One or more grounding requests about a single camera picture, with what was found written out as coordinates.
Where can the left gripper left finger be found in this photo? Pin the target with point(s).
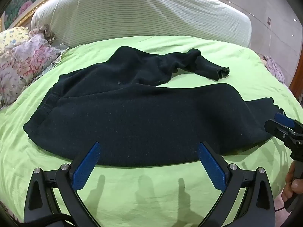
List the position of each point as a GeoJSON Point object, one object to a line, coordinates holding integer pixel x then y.
{"type": "Point", "coordinates": [52, 198]}

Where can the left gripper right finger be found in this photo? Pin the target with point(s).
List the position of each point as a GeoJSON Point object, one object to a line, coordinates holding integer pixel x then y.
{"type": "Point", "coordinates": [257, 205]}

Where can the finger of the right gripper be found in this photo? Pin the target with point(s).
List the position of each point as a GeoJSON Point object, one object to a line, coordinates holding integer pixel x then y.
{"type": "Point", "coordinates": [284, 119]}
{"type": "Point", "coordinates": [279, 131]}

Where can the black fleece pants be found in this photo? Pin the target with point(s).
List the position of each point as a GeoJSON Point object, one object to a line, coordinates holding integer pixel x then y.
{"type": "Point", "coordinates": [148, 110]}

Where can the person's right hand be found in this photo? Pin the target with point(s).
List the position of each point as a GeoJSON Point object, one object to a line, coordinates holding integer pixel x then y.
{"type": "Point", "coordinates": [292, 185]}

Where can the wooden glass cabinet door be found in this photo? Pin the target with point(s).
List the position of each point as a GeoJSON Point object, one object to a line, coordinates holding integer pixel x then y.
{"type": "Point", "coordinates": [296, 84]}

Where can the pink floral cloth bedside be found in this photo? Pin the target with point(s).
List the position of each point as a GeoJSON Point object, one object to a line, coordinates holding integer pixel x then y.
{"type": "Point", "coordinates": [274, 69]}

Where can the green bed sheet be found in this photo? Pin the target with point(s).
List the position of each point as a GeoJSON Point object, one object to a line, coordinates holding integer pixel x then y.
{"type": "Point", "coordinates": [169, 195]}

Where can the floral pink pillow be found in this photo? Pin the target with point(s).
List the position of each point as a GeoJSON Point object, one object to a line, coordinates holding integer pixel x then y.
{"type": "Point", "coordinates": [24, 62]}

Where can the yellow floral pillow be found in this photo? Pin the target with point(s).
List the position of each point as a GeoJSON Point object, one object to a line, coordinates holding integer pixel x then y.
{"type": "Point", "coordinates": [13, 36]}

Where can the white ribbed headboard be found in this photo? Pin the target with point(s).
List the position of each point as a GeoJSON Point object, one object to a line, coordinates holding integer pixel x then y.
{"type": "Point", "coordinates": [76, 22]}

